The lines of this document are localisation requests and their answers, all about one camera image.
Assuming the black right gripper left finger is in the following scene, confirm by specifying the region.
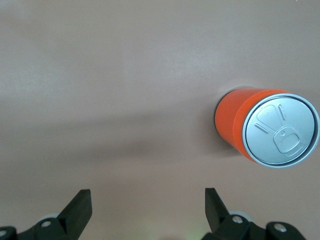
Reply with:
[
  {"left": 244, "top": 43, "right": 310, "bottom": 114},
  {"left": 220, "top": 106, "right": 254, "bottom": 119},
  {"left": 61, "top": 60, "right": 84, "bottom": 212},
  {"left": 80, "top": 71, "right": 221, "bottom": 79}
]
[{"left": 0, "top": 188, "right": 93, "bottom": 240}]

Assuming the orange can with silver lid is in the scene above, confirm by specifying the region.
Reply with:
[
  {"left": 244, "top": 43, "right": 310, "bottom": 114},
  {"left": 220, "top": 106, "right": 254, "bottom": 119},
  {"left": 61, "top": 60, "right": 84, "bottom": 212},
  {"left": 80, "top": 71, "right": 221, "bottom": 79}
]
[{"left": 213, "top": 86, "right": 320, "bottom": 171}]

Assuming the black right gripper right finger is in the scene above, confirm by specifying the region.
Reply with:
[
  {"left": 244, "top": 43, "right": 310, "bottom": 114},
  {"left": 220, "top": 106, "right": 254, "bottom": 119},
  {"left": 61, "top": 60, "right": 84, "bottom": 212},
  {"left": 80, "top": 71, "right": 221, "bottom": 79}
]
[{"left": 199, "top": 187, "right": 307, "bottom": 240}]

